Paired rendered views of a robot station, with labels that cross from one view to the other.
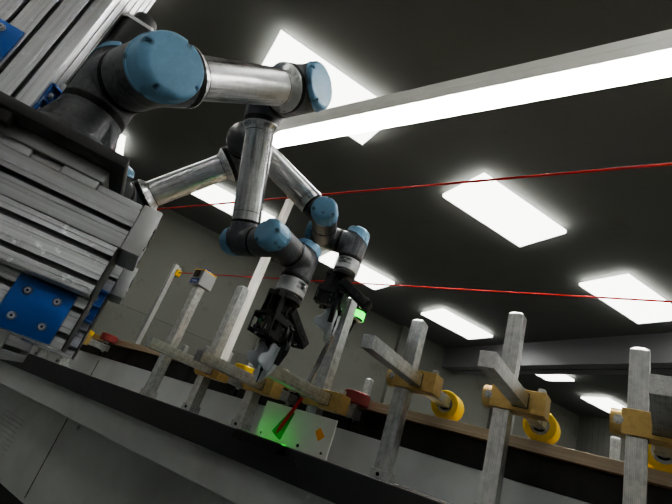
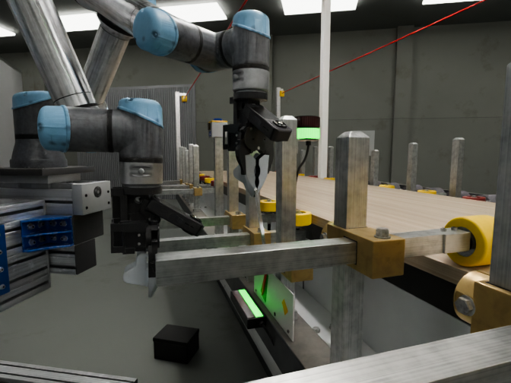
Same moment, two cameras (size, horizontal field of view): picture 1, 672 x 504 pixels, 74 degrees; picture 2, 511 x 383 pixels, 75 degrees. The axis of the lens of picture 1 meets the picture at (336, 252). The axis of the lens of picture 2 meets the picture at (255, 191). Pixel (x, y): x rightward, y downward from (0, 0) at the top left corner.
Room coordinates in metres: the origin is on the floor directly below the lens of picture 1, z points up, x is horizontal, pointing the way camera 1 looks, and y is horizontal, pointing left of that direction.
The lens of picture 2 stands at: (0.67, -0.42, 1.08)
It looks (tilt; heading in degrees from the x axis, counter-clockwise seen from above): 6 degrees down; 32
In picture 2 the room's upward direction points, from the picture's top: straight up
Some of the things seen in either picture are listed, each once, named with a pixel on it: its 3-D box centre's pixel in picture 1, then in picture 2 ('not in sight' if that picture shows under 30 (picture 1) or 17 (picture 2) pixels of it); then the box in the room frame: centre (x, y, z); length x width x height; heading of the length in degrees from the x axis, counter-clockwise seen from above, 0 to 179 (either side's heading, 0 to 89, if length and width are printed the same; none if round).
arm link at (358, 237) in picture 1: (353, 245); (249, 44); (1.26, -0.04, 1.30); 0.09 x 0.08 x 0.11; 84
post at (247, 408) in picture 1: (259, 376); (252, 226); (1.50, 0.10, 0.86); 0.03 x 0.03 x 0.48; 49
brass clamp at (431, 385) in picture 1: (413, 381); (357, 245); (1.16, -0.30, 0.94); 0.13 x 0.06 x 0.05; 49
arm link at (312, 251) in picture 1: (301, 262); (139, 131); (1.08, 0.07, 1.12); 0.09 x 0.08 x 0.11; 141
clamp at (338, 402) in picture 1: (325, 400); (290, 259); (1.32, -0.11, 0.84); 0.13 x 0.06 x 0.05; 49
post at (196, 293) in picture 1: (174, 339); (218, 188); (1.83, 0.48, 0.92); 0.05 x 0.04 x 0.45; 49
